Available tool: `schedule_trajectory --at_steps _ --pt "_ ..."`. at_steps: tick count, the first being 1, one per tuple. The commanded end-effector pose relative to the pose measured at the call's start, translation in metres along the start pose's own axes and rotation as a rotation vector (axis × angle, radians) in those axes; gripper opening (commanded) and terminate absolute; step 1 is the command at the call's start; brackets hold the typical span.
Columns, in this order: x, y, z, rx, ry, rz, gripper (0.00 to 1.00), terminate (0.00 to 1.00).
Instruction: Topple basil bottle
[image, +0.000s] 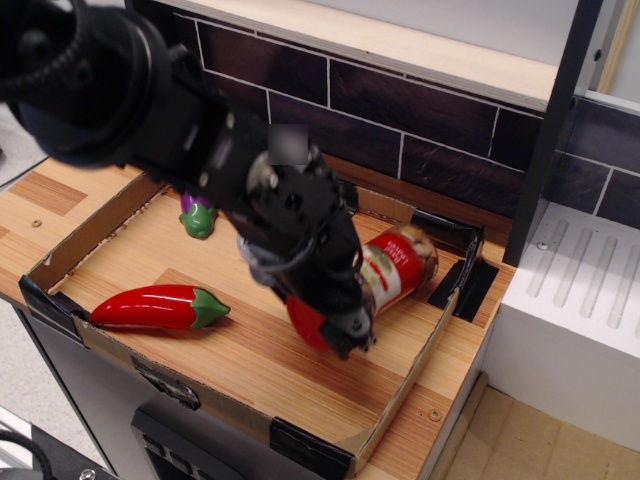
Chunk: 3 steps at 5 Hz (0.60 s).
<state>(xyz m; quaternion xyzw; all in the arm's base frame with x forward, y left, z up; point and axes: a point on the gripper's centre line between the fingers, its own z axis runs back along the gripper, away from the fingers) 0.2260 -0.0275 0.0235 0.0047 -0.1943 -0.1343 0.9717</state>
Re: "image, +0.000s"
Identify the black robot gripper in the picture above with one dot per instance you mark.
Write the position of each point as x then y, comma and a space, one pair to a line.
274, 186

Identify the red lid basil spice bottle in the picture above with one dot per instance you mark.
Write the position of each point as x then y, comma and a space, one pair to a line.
395, 264

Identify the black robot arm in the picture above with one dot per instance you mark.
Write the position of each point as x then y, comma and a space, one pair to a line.
97, 86

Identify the taped cardboard fence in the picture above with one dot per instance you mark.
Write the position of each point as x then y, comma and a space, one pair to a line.
361, 418

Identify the brass screw front right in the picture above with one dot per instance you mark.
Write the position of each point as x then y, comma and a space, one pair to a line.
435, 415

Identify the purple toy eggplant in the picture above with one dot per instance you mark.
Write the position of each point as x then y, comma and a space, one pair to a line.
198, 216

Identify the red toy chili pepper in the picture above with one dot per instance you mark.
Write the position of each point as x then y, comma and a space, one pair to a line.
170, 306

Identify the black oven control panel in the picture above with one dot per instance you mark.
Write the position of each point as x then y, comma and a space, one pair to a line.
172, 456

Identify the white ridged drainboard counter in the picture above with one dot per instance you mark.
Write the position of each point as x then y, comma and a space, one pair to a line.
566, 337

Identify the light wooden shelf board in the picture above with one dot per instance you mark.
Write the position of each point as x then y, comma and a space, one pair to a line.
450, 63

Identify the black vertical shelf post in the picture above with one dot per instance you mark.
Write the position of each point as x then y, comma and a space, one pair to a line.
531, 205

